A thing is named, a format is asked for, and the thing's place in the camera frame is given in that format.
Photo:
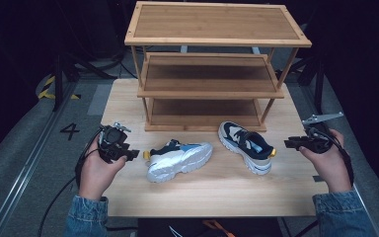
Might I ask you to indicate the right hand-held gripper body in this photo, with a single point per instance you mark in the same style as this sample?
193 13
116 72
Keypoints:
317 141

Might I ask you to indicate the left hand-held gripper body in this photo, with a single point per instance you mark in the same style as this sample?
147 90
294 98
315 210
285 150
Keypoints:
113 140

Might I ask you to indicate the white blue sneaker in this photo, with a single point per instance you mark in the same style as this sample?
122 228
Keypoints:
246 144
177 161

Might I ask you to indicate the wooden shoe rack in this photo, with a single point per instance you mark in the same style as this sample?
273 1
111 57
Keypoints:
210 23

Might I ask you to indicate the person's right hand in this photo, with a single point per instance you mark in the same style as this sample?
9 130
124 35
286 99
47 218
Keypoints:
332 168

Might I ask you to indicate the person's left hand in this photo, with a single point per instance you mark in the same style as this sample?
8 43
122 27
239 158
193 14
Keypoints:
95 174

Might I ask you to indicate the grey tape piece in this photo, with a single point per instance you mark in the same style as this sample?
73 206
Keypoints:
318 178

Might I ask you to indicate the black metal stand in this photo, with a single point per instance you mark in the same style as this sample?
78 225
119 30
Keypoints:
58 85
319 85

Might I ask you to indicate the yellow black floor tape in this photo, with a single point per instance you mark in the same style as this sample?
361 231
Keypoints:
46 94

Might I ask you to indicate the metal floor rail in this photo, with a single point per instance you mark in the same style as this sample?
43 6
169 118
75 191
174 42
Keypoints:
29 161
363 207

